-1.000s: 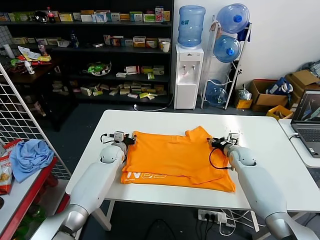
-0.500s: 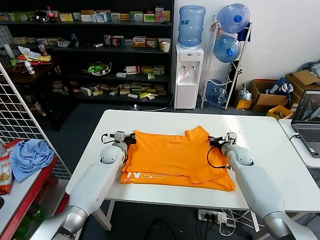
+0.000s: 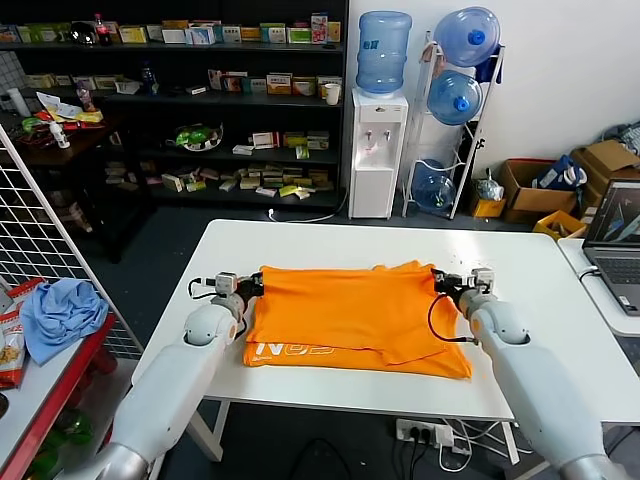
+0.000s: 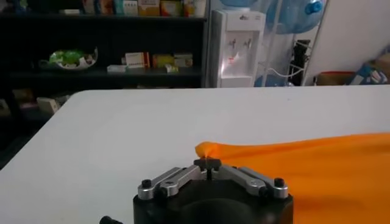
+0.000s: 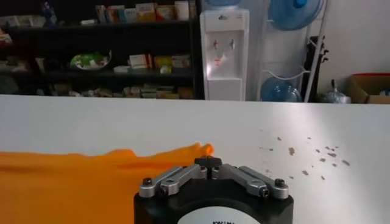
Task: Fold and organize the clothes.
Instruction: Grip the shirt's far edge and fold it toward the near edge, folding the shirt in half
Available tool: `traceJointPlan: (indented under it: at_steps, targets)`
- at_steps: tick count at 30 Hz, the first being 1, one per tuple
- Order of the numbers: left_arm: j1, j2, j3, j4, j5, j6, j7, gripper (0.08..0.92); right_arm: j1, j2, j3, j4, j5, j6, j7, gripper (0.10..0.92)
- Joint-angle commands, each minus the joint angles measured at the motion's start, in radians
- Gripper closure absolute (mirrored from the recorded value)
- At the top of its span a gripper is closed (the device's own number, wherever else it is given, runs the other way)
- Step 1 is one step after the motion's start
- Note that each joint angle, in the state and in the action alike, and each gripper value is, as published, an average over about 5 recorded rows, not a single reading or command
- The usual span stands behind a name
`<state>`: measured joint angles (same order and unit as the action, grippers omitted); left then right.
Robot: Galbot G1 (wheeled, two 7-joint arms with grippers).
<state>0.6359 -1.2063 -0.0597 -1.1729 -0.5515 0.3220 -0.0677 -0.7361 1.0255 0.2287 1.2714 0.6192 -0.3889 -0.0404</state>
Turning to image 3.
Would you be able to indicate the red orange medicine box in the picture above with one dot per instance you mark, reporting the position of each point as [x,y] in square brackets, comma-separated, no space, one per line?
[234,84]

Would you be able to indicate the white metal jug rack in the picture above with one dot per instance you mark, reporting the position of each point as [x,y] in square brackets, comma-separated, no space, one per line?
[467,164]

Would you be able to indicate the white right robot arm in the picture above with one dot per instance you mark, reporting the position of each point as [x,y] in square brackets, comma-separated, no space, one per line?
[540,380]

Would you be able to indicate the blue white medicine box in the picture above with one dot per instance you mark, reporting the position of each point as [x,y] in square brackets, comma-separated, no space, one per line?
[201,36]

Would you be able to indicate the white water dispenser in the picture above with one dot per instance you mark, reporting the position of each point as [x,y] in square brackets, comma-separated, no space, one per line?
[372,159]

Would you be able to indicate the flat white medicine box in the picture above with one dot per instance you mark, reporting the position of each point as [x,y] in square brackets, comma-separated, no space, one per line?
[243,149]

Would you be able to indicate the white plastic bottle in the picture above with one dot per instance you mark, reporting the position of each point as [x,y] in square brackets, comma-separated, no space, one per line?
[60,136]

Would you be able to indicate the orange t-shirt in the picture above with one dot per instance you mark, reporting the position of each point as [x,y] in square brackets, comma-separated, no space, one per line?
[350,320]

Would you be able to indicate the white table leg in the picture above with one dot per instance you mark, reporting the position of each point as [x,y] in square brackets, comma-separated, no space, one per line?
[510,445]
[215,435]

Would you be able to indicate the dark blue bottle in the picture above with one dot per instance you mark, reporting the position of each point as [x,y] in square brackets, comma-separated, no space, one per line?
[149,84]

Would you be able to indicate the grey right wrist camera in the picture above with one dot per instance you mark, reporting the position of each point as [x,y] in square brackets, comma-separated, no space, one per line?
[482,280]

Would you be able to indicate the small yellow green box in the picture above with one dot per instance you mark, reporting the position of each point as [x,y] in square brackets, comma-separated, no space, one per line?
[302,152]

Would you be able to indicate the red white medicine box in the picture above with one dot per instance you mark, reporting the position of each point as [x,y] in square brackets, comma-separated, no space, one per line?
[265,140]

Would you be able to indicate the blue shopping bag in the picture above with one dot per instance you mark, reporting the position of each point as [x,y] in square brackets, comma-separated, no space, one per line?
[555,174]

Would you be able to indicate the yellow white medicine box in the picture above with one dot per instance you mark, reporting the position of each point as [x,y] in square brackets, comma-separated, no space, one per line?
[250,35]

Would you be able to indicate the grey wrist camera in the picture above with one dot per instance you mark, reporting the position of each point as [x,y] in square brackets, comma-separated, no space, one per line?
[482,280]
[226,283]

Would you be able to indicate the clear plastic bag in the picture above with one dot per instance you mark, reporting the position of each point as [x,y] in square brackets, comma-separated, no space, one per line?
[489,188]

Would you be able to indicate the white paper cup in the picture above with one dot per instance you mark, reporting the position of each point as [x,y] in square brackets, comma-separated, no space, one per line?
[332,94]

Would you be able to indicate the red edged shelf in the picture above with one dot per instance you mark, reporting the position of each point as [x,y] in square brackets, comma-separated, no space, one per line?
[75,390]

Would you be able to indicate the small cardboard box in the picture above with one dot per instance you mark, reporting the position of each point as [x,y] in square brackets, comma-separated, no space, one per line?
[592,199]

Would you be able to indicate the green plastic bottle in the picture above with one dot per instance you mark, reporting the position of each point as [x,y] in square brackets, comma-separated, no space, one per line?
[75,427]

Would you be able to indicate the yellow snack packet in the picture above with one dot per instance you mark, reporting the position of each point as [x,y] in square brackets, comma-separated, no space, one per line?
[87,118]

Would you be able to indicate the orange white medicine box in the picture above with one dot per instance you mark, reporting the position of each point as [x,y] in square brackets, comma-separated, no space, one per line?
[279,85]

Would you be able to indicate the shiny dark bowl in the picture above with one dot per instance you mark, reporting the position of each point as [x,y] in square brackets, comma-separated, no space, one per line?
[82,34]

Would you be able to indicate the small yellow carton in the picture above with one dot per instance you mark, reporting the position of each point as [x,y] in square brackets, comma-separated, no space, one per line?
[487,208]

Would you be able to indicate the grey blue clothes pile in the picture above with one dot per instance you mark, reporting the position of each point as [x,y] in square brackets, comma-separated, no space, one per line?
[622,136]

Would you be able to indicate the white paper sheets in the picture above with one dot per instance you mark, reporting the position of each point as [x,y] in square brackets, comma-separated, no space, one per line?
[55,105]

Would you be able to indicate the tall pink medicine box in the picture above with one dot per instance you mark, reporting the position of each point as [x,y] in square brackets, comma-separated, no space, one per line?
[319,29]

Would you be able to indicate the yellow plastic bin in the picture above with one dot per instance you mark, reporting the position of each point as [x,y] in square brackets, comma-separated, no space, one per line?
[557,221]

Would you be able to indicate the bowl of green packets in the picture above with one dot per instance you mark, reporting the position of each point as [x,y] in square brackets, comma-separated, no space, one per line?
[195,138]

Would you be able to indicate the blue water jug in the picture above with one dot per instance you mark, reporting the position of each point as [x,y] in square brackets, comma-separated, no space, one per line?
[463,36]
[433,189]
[451,99]
[383,54]

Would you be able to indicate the red white striped packet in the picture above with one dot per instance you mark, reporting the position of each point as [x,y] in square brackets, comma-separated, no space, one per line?
[27,291]

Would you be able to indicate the cola bottle red cap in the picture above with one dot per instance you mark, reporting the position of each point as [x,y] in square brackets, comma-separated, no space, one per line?
[104,34]

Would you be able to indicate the closed cardboard box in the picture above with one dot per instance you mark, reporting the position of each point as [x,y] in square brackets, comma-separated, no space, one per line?
[607,156]

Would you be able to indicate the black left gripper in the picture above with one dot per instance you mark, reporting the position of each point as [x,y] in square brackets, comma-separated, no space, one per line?
[246,288]

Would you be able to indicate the dark blue hanging bag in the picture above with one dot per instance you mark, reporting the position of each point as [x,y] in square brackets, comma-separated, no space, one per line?
[488,66]

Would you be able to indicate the white pink medicine box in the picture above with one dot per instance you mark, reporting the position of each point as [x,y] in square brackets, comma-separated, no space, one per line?
[215,81]

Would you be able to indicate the large open cardboard box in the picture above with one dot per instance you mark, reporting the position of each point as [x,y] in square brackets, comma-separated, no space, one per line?
[540,201]

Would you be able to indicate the black shelving unit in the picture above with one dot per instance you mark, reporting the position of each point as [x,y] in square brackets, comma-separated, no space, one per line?
[225,114]

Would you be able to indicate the red white snack bag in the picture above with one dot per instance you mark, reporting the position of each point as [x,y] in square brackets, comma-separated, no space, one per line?
[10,355]

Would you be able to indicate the light blue garment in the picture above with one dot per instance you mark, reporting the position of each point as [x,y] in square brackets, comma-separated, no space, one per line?
[65,315]

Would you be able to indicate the dark wooden table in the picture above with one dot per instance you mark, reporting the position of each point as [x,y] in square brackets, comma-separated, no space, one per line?
[95,144]

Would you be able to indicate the open white carton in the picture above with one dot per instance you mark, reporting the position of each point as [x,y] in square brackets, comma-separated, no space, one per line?
[128,87]

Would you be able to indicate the white cylinder roll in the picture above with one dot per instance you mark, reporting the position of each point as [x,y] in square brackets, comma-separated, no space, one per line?
[18,103]

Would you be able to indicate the white power strip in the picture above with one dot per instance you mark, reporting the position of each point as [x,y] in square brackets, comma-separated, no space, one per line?
[425,432]

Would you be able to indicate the small flat white box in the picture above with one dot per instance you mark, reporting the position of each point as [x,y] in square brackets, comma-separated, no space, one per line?
[197,91]

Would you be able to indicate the pink drink bottle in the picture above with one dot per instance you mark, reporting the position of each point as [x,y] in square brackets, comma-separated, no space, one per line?
[86,98]

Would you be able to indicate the stacked white green boxes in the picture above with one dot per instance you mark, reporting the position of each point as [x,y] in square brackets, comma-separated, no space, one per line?
[317,141]

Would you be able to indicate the tan medicine box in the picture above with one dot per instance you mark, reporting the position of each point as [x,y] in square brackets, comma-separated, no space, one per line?
[318,176]
[250,183]

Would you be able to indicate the green orange medicine box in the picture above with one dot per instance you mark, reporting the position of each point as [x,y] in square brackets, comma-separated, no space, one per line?
[304,87]

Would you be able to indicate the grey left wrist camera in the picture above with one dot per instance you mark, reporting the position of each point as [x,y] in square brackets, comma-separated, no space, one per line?
[226,283]

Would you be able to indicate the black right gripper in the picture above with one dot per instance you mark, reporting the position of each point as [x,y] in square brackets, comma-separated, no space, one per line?
[457,285]

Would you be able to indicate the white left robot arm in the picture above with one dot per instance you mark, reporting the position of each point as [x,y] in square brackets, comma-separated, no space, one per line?
[170,380]

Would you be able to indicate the beige medicine box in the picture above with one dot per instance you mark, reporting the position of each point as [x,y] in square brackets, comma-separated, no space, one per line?
[40,81]
[106,82]

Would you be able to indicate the grey laptop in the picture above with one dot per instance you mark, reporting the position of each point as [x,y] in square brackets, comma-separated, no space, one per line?
[617,240]

